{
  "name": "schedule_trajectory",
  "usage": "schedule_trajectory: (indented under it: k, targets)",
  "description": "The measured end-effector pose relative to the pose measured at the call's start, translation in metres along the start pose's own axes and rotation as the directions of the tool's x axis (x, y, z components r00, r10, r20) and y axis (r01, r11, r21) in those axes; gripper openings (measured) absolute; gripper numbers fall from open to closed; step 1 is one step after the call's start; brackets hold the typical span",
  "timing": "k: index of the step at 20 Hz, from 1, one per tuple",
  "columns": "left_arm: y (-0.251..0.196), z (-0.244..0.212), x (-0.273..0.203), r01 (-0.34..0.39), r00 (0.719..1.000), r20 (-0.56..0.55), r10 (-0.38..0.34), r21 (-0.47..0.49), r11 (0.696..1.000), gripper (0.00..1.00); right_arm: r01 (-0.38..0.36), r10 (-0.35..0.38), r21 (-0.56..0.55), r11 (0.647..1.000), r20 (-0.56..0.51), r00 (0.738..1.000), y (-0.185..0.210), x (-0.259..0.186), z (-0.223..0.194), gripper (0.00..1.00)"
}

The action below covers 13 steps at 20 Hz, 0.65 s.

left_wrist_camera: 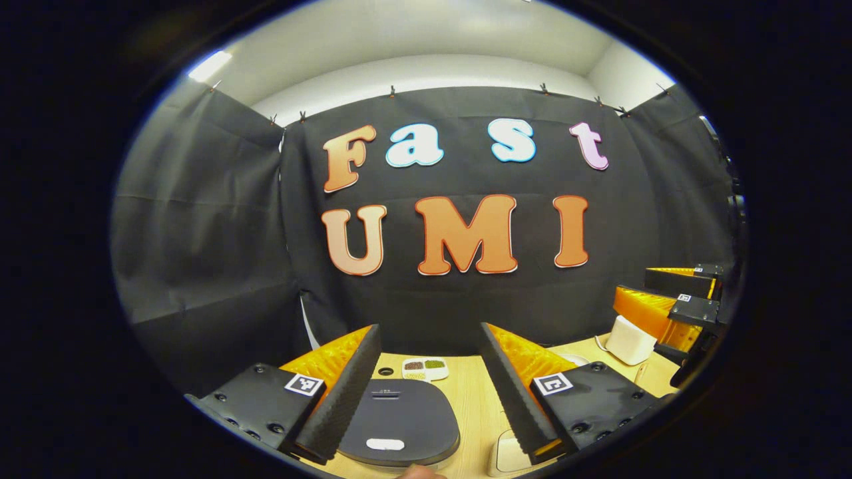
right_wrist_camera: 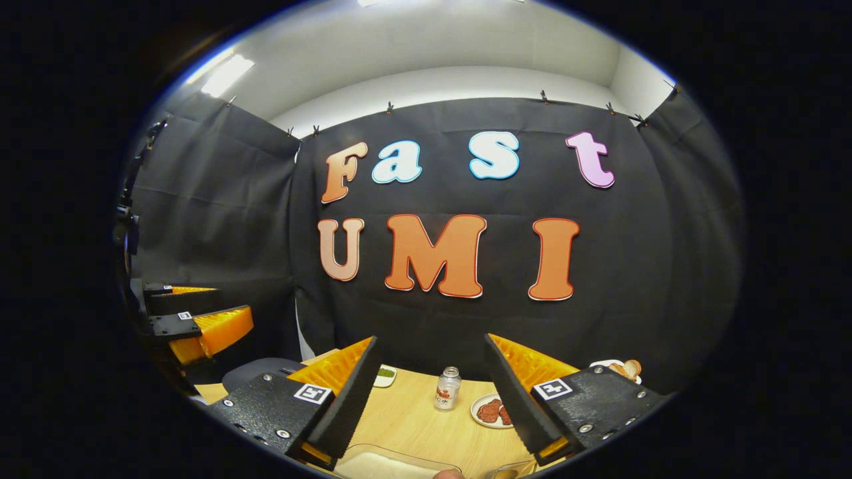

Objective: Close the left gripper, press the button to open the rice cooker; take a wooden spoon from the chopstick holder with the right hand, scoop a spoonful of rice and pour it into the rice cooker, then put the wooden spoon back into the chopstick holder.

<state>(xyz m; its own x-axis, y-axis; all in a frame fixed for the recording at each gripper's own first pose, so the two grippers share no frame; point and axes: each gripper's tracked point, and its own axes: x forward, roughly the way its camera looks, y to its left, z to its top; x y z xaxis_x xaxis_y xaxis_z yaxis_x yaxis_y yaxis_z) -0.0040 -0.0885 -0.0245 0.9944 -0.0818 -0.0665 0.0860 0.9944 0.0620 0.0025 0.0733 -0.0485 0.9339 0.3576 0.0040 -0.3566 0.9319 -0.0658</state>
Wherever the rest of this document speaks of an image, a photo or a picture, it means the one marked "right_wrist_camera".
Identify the white round plate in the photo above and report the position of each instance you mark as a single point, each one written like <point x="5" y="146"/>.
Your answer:
<point x="476" y="412"/>

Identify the rectangular ceiling light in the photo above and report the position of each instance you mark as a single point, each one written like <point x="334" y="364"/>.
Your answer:
<point x="227" y="74"/>

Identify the toasted bread slice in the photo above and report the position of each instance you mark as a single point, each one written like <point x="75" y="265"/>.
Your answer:
<point x="631" y="369"/>

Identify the dark metal stand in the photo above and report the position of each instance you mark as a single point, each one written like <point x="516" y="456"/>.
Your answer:
<point x="126" y="226"/>

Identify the clear drink bottle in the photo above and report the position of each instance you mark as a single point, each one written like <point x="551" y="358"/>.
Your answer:
<point x="447" y="392"/>

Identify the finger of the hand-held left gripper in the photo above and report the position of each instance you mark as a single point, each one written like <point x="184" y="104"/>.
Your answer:
<point x="174" y="324"/>
<point x="180" y="301"/>

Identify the white divided bean dish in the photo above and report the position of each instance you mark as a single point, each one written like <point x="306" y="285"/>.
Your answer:
<point x="386" y="376"/>

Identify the white toaster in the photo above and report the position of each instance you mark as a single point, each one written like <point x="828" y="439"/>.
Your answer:
<point x="602" y="364"/>

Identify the dark grey rice cooker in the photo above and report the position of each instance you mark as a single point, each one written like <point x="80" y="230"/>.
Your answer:
<point x="259" y="372"/>

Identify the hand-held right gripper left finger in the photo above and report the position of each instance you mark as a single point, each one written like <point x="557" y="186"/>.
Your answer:
<point x="353" y="399"/>

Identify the red meat piece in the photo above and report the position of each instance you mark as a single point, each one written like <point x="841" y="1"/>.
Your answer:
<point x="489" y="411"/>
<point x="506" y="416"/>

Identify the row of black cloth clips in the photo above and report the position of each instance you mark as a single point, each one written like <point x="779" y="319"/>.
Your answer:
<point x="389" y="107"/>

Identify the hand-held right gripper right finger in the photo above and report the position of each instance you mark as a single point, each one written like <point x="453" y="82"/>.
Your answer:
<point x="519" y="406"/>

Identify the clear plastic rice container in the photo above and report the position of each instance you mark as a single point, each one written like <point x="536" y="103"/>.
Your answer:
<point x="399" y="456"/>

